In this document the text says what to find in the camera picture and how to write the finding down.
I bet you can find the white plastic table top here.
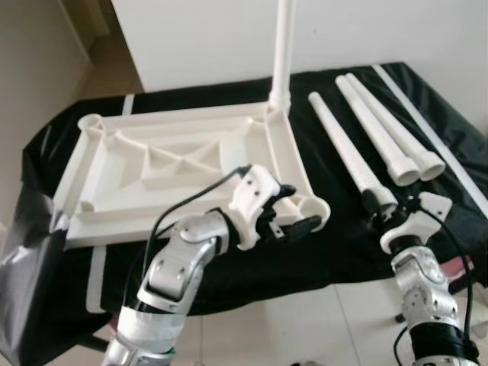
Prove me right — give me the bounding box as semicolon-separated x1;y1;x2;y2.
52;103;332;251

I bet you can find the black table cover sheet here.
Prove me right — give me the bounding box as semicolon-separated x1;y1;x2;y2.
0;63;488;366

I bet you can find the pink plastic object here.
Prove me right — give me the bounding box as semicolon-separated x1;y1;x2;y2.
445;258;471;294

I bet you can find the white tape strip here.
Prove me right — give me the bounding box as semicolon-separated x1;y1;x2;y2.
85;93;135;313
371;64;488;217

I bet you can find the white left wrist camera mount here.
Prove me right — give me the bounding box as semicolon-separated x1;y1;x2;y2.
226;164;279;251

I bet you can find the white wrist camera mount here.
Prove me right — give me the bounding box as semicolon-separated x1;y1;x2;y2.
381;192;452;252
226;164;279;251

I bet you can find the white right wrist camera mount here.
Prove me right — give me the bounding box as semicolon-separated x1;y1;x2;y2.
381;192;452;252

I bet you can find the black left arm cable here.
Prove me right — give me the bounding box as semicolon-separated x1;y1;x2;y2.
141;164;252;264

